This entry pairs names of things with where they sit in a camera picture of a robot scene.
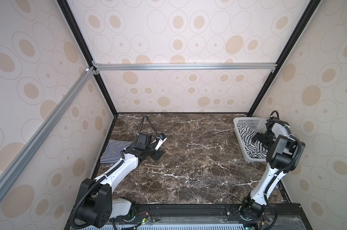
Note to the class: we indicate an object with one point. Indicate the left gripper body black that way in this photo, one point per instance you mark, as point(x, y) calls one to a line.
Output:
point(156, 155)

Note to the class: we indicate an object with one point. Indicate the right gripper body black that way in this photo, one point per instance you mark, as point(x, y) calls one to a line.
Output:
point(261, 138)

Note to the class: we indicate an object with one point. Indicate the black white striped tank top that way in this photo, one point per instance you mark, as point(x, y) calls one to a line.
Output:
point(254, 151)

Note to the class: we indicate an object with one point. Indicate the blue white striped tank top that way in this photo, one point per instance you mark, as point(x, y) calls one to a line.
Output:
point(111, 154)

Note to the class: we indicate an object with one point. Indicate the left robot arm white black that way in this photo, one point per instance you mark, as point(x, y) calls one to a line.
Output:
point(110, 184)

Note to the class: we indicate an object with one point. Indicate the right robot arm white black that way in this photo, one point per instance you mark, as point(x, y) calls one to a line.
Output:
point(281, 150)

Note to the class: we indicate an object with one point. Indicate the white plastic laundry basket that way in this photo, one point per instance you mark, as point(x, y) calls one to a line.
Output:
point(256, 123)

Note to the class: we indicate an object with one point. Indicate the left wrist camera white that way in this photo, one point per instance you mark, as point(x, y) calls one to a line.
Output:
point(160, 140)

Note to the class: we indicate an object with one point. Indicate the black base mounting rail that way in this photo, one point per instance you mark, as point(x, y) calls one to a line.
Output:
point(274, 213)

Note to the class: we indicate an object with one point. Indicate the horizontal aluminium back rail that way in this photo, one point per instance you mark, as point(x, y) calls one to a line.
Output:
point(185, 67)

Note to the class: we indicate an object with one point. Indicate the diagonal aluminium left rail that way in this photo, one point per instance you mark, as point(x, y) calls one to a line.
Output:
point(17, 166)

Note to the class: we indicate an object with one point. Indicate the right black corner post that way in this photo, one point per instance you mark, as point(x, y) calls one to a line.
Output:
point(296, 34)

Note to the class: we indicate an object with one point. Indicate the black corner post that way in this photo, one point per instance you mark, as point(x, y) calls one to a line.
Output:
point(296, 34)
point(73, 25)

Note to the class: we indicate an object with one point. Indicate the left black corner post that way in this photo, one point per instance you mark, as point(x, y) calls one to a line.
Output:
point(73, 25)

